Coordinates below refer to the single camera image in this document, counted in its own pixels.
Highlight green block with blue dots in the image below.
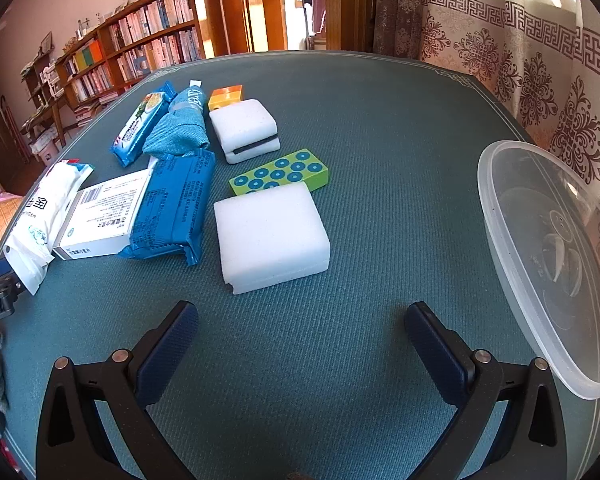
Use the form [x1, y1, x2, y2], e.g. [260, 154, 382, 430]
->
[229, 148, 331, 197]

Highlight white plastic packet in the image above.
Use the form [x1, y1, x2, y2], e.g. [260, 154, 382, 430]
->
[4, 160, 94, 296]

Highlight wooden door frame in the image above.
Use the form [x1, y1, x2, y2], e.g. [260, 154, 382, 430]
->
[197, 0, 287, 58]

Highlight blue picture biscuit packet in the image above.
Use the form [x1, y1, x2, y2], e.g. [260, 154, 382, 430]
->
[111, 81, 177, 168]

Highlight pale storage box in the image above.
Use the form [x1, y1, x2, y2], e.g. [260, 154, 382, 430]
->
[30, 125, 63, 166]

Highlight rows of books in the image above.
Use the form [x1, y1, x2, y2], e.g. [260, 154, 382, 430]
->
[65, 0, 203, 111]

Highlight wooden door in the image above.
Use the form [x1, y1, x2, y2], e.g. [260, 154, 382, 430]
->
[325, 0, 381, 53]

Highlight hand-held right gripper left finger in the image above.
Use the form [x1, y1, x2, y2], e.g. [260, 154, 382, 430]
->
[35, 301, 201, 480]

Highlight dark patterned curtain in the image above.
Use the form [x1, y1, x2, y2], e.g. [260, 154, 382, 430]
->
[372, 0, 428, 61]

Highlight clear plastic container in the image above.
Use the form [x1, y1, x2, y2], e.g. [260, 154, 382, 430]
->
[477, 140, 600, 401]

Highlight orange yellow toy brick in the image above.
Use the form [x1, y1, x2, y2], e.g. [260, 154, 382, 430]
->
[208, 85, 244, 112]

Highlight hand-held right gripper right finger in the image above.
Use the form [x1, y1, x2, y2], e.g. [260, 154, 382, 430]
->
[404, 302, 567, 480]

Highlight green table mat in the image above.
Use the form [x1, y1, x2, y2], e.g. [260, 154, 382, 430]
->
[0, 50, 600, 480]

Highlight plain white sponge block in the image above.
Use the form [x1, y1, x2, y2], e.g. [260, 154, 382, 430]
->
[213, 181, 331, 295]

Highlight small wooden shelf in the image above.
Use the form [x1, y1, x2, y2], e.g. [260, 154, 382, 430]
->
[20, 52, 81, 158]

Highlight white medicine box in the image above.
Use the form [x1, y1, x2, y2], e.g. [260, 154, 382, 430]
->
[52, 169, 153, 261]

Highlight light patterned curtain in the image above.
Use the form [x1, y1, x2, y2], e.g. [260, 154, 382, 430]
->
[420, 0, 600, 281]

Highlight white sponge with black gap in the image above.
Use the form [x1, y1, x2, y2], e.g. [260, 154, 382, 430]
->
[209, 99, 281, 165]

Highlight dark blue snack packet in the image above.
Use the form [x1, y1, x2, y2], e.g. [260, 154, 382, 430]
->
[118, 150, 217, 266]

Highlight blue cloth pouch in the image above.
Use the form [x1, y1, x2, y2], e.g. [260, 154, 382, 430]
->
[142, 78, 211, 157]

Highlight large wooden bookshelf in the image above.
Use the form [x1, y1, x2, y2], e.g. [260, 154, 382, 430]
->
[60, 0, 216, 126]

